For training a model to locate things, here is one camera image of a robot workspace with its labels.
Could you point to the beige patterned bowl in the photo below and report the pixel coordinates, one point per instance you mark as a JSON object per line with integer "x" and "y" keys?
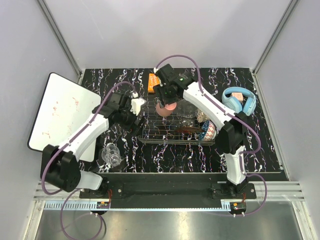
{"x": 201, "y": 117}

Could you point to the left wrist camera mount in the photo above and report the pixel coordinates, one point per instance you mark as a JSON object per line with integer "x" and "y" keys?
{"x": 137, "y": 103}

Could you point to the white board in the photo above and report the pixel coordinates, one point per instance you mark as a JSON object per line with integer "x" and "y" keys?
{"x": 64, "y": 107}

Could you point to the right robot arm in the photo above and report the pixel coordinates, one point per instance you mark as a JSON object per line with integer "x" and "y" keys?
{"x": 230, "y": 126}

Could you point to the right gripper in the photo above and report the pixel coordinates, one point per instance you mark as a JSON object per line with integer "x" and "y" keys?
{"x": 158, "y": 90}

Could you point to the clear glass cup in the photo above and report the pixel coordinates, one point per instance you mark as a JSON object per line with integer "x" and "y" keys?
{"x": 111, "y": 155}

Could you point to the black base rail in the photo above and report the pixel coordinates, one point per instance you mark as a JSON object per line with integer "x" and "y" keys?
{"x": 173, "y": 190}

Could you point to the light blue headphones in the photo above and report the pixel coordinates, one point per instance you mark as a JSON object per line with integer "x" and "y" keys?
{"x": 230, "y": 101}

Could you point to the blue triangle pattern bowl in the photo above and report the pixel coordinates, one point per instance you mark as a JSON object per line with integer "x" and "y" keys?
{"x": 209, "y": 131}

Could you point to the wire dish rack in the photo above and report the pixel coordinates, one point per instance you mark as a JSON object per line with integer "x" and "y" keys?
{"x": 161, "y": 130}

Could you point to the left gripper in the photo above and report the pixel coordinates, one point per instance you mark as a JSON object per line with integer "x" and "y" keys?
{"x": 135, "y": 128}

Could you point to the red floral plate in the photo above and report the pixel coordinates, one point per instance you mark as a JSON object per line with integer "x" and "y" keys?
{"x": 189, "y": 129}

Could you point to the pink cube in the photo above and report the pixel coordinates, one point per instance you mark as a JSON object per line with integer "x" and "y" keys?
{"x": 238, "y": 95}

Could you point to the pink plastic cup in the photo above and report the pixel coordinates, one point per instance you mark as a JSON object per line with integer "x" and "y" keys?
{"x": 165, "y": 110}

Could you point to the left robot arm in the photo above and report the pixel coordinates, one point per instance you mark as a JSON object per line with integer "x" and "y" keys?
{"x": 60, "y": 163}

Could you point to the orange patterned box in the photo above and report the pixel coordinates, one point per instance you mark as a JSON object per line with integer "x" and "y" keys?
{"x": 153, "y": 81}

